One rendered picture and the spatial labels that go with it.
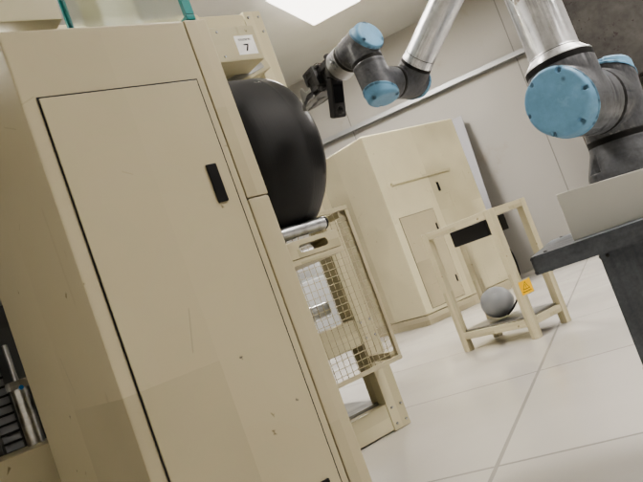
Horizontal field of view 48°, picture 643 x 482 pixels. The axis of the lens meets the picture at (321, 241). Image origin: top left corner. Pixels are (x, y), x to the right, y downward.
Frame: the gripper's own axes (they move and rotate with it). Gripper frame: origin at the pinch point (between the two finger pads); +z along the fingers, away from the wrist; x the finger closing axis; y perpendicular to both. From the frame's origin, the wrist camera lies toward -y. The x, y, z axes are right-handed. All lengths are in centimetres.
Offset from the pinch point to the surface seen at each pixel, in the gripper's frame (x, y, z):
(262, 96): 4.9, 12.4, 11.0
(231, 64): -19, 48, 51
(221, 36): -18, 58, 48
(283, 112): 1.7, 4.6, 8.7
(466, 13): -647, 270, 373
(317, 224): -4.3, -29.6, 24.7
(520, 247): -624, -34, 450
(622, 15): -589, 125, 173
